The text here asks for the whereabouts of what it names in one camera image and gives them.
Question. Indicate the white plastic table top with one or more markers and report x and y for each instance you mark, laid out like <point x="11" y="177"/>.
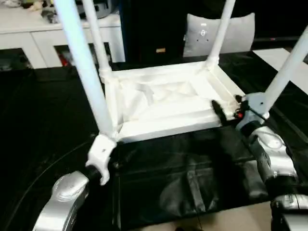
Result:
<point x="163" y="103"/>

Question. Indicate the white plastic table leg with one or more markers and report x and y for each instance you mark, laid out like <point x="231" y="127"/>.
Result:
<point x="84" y="62"/>
<point x="98" y="38"/>
<point x="286" y="67"/>
<point x="219" y="33"/>

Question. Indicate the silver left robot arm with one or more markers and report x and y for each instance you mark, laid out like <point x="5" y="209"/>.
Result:
<point x="60" y="202"/>

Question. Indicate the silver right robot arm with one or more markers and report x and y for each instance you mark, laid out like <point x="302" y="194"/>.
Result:
<point x="272" y="154"/>

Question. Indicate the white board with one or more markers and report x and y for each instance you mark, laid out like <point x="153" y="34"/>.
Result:
<point x="276" y="60"/>

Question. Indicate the grey cushion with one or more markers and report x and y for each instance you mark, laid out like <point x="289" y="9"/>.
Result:
<point x="240" y="36"/>

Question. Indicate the small yellow label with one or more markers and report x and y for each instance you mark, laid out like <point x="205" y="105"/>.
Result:
<point x="160" y="49"/>

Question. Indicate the black cabinet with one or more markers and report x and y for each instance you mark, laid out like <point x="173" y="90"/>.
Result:
<point x="154" y="29"/>

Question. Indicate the black work mat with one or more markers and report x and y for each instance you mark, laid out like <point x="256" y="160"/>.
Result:
<point x="48" y="110"/>

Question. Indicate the dark gear on cabinet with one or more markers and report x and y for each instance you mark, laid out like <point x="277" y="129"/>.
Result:
<point x="48" y="12"/>

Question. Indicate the white cabinet with glass doors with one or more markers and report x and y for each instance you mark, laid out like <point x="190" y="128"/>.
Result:
<point x="33" y="38"/>

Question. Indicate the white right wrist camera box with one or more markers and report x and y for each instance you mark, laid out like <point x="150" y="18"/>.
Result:
<point x="255" y="103"/>

